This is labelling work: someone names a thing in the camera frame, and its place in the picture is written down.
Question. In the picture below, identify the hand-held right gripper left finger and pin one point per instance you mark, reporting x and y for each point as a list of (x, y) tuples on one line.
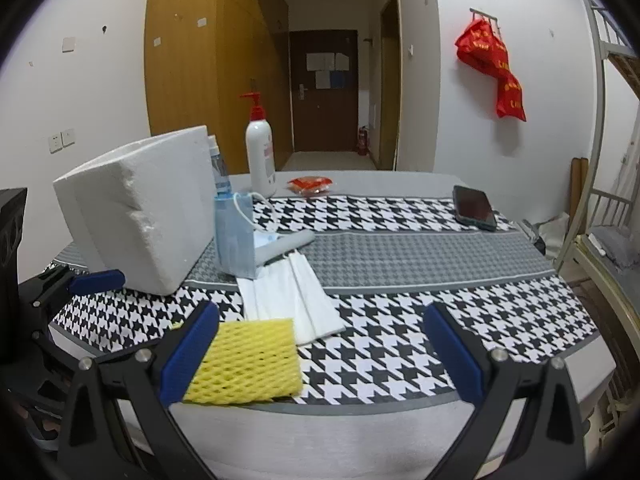
[(192, 350)]

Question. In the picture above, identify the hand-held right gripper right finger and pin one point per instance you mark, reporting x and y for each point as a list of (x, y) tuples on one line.
[(455, 355)]

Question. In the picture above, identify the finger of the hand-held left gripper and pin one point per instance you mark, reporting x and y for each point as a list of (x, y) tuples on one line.
[(55, 351), (97, 280)]

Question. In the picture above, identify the yellow foam net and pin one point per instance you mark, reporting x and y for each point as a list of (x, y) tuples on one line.
[(250, 360)]

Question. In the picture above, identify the white face mask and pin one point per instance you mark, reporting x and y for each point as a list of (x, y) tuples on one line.
[(320, 310), (270, 300)]

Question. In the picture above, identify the blue face mask stack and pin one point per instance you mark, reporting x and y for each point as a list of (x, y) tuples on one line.
[(232, 240)]

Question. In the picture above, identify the grey soft cloth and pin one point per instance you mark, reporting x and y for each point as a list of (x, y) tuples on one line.
[(287, 244)]

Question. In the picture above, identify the white foam box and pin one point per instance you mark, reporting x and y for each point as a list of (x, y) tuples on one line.
[(140, 210)]

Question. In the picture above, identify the grey houndstooth tablecloth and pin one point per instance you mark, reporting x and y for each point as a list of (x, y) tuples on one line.
[(425, 260)]

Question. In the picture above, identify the black smartphone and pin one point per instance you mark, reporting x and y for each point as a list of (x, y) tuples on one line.
[(472, 207)]

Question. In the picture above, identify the white plastic bag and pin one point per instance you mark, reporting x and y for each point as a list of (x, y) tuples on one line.
[(555, 235)]

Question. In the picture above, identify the clear spray bottle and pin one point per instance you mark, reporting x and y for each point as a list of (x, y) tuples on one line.
[(220, 167)]

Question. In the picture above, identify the grey pillow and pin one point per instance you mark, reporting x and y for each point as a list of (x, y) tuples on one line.
[(617, 250)]

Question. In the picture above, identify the white pump bottle red cap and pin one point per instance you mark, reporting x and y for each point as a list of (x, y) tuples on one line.
[(260, 160)]

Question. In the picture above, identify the red snack packet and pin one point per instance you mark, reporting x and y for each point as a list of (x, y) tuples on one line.
[(311, 185)]

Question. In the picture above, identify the red fire extinguisher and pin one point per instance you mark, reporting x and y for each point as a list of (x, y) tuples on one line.
[(362, 142)]

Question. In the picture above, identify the wooden wardrobe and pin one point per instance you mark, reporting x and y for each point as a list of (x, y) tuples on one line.
[(185, 60)]

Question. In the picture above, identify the red plastic bag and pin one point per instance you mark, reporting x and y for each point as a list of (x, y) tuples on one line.
[(511, 97), (480, 47)]

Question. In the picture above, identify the dark brown door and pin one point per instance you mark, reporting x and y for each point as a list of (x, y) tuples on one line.
[(325, 120)]

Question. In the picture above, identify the wooden side door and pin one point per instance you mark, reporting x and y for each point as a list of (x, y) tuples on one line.
[(390, 85)]

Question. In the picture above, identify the metal bunk bed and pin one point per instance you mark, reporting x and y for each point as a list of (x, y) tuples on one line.
[(602, 110)]

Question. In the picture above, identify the blue paper notice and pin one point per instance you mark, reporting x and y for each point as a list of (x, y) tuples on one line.
[(337, 79)]

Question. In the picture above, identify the small white paper notice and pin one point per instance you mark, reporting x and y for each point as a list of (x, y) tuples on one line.
[(323, 79)]

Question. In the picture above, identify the wide white paper notice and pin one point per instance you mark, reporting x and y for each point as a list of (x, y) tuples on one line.
[(320, 62)]

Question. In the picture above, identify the narrow white paper notice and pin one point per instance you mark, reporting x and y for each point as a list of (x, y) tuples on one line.
[(342, 62)]

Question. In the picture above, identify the white wall socket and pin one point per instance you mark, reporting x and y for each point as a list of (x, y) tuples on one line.
[(55, 143)]

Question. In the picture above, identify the white wall plate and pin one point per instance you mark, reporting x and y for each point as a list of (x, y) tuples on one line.
[(68, 44)]

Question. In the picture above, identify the metal wall hook rack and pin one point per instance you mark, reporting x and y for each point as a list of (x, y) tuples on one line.
[(484, 14)]

